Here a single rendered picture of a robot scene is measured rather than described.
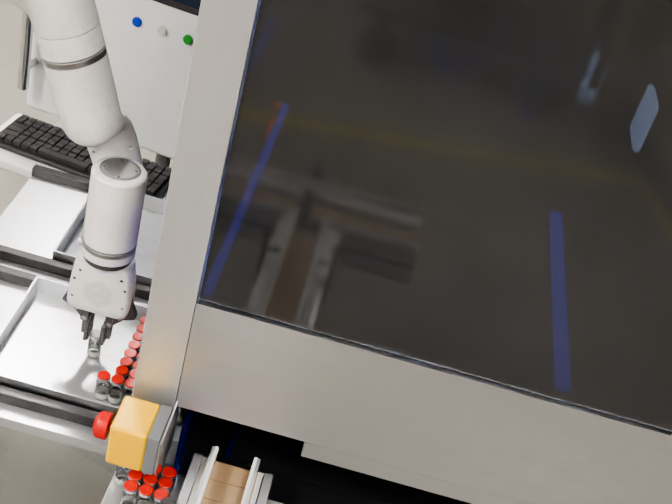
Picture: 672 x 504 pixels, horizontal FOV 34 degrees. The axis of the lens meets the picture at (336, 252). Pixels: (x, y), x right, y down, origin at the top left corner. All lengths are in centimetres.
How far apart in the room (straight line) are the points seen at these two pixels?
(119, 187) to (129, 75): 92
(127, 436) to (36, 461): 136
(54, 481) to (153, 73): 105
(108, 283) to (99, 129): 28
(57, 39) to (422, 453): 77
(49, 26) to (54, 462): 160
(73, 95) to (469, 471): 78
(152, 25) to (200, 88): 113
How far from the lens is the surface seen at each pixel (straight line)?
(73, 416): 178
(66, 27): 154
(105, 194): 166
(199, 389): 161
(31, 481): 289
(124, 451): 160
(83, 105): 159
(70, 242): 215
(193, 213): 144
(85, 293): 180
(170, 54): 248
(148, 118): 257
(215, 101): 135
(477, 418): 157
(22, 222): 219
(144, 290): 203
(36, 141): 254
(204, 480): 161
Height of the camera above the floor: 215
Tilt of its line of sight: 34 degrees down
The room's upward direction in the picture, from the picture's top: 16 degrees clockwise
